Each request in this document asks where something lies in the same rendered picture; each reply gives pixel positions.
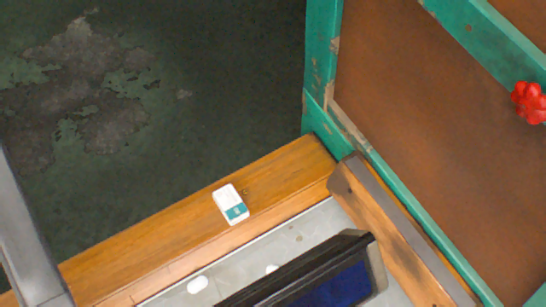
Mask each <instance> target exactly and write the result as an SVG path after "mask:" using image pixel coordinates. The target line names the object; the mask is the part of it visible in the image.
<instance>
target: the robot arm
mask: <svg viewBox="0 0 546 307"><path fill-rule="evenodd" d="M0 260H1V263H2V265H3V268H4V270H5V273H6V275H7V277H8V279H9V283H10V285H12V287H13V289H14V290H13V291H14V292H15V296H16V298H17V301H18V303H19V306H20V307H78V306H77V305H76V302H75V299H74V297H73V294H72V292H71V290H70V288H69V286H68V285H67V282H66V281H65V279H64V278H63V276H62V274H61V272H60V270H59V267H58V264H57V262H56V261H55V257H54V255H53V252H52V250H50V248H49V244H48V242H47V240H46V238H45V236H44V232H43V230H42V228H41V226H40V223H39V221H38V217H37V215H36V213H34V211H33V209H32V206H31V202H30V200H29V199H28V196H27V194H26V191H25V188H24V186H23V184H22V181H21V179H20V176H19V174H17V171H16V169H15V166H14V164H13V161H12V159H11V158H10V154H9V151H8V149H7V147H6V145H5V143H4V140H3V137H2V134H1V132H0Z"/></svg>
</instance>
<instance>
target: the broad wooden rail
mask: <svg viewBox="0 0 546 307"><path fill-rule="evenodd" d="M338 164H339V162H338V161H337V160H336V159H334V157H333V156H332V154H331V153H330V152H329V151H328V149H327V148H326V147H325V145H324V144H323V143H322V140H320V139H319V138H318V136H317V135H316V134H315V132H314V131H312V132H310V133H308V134H306V135H303V136H301V137H299V138H297V139H295V140H294V142H291V143H289V144H287V145H285V146H283V147H281V148H278V149H277V150H275V151H273V152H271V153H268V154H266V156H264V157H263V158H260V159H258V160H256V161H254V162H252V163H251V164H249V165H245V166H243V167H242V168H240V169H239V170H237V171H236V172H234V173H232V174H229V175H228V176H226V177H224V178H222V179H220V180H218V181H216V182H213V183H211V184H209V186H207V187H206V188H203V189H202V190H199V191H197V192H195V193H193V194H191V195H190V196H188V197H186V198H183V199H181V200H180V201H178V202H177V203H175V204H173V205H172V206H168V207H167V208H165V209H163V210H161V211H158V212H156V213H155V214H153V215H151V216H149V217H148V218H146V219H144V220H142V221H141V222H139V223H136V224H134V225H132V226H130V227H129V228H127V229H124V230H122V231H120V232H119V233H118V234H116V235H114V236H112V237H110V238H108V239H106V240H104V241H102V242H100V243H98V244H96V245H94V246H92V247H90V248H88V249H86V251H84V252H81V253H80V254H78V255H76V256H74V257H72V258H70V259H68V260H66V261H64V262H62V263H60V264H58V267H59V270H60V272H61V274H62V276H63V278H64V279H65V281H66V282H67V285H68V286H69V288H70V290H71V292H72V294H73V297H74V299H75V302H76V305H77V306H78V307H136V306H138V305H139V304H141V303H143V302H145V301H147V300H149V299H150V298H153V297H155V296H156V294H158V293H161V292H163V291H164V290H166V289H168V288H170V287H172V286H174V285H176V284H177V283H178V282H180V281H184V280H185V279H187V277H189V276H191V275H192V274H194V273H196V272H198V271H199V270H202V269H204V268H205V267H207V266H209V265H211V264H213V263H216V261H218V260H219V259H220V258H223V257H225V256H226V255H228V254H230V253H232V252H234V251H236V250H238V249H240V248H241V247H243V246H244V245H246V244H247V243H249V242H251V241H253V240H255V239H257V238H258V237H261V236H262V235H265V234H267V233H269V232H270V231H271V230H272V229H274V228H276V227H278V226H280V225H282V224H283V223H285V222H287V221H289V220H290V219H293V218H295V217H297V216H298V215H299V214H300V213H302V212H304V211H307V210H309V209H311V208H312V207H313V206H316V205H317V204H319V203H322V202H324V201H325V200H326V199H327V198H329V197H331V196H332V195H331V193H329V191H328V190H327V189H326V183H327V180H328V178H329V177H330V175H331V174H332V172H333V171H334V168H336V166H337V165H338ZM229 183H232V186H233V187H234V189H235V191H236V192H237V193H238V194H239V196H240V197H241V199H242V202H243V203H244V205H245V206H247V208H248V210H249V216H250V217H248V218H245V219H243V220H241V221H240V222H239V223H236V224H234V225H232V226H231V225H229V223H228V222H227V220H226V218H225V217H224V214H223V213H222V212H221V210H220V208H219V207H218V205H217V203H215V202H214V199H213V197H212V193H213V192H215V191H218V190H219V189H221V188H223V187H225V186H227V184H229ZM13 290H14V289H12V290H9V291H7V292H5V293H3V294H2V295H0V307H20V306H19V303H18V301H17V298H16V296H15V292H14V291H13Z"/></svg>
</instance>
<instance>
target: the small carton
mask: <svg viewBox="0 0 546 307"><path fill-rule="evenodd" d="M212 197H213V199H214V202H215V203H217V205H218V207H219V208H220V210H221V212H222V213H223V214H224V217H225V218H226V220H227V222H228V223H229V225H231V226H232V225H234V224H236V223H239V222H240V221H241V220H243V219H245V218H248V217H250V216H249V210H248V208H247V206H245V205H244V203H243V202H242V199H241V197H240V196H239V194H238V193H237V192H236V191H235V189H234V187H233V186H232V183H229V184H227V186H225V187H223V188H221V189H219V190H218V191H215V192H213V193H212Z"/></svg>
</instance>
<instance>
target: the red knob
mask: <svg viewBox="0 0 546 307"><path fill-rule="evenodd" d="M510 99H511V101H512V102H513V103H515V104H516V105H515V108H514V110H515V113H516V114H517V115H519V116H521V117H526V121H527V122H528V123H530V125H538V123H539V122H540V121H542V122H543V121H546V95H545V94H544V93H543V92H541V87H540V85H539V84H535V83H527V82H526V81H523V80H522V81H518V82H517V83H516V84H515V85H514V90H512V93H511V94H510Z"/></svg>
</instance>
